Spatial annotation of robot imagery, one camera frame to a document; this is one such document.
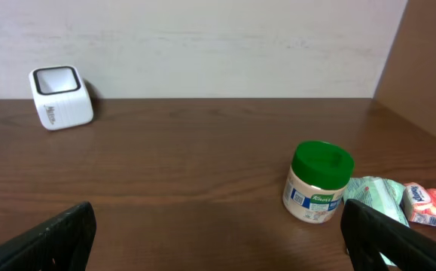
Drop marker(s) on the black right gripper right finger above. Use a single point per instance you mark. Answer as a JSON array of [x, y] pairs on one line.
[[369, 235]]

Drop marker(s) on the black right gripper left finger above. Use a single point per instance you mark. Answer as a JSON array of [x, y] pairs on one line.
[[63, 242]]

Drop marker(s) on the mint wet wipes pack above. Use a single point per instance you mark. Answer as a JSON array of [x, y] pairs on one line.
[[381, 194]]

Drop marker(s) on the orange snack packet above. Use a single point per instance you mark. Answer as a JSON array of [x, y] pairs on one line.
[[419, 204]]

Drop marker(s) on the green lid jar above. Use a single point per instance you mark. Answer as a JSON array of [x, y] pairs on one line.
[[317, 177]]

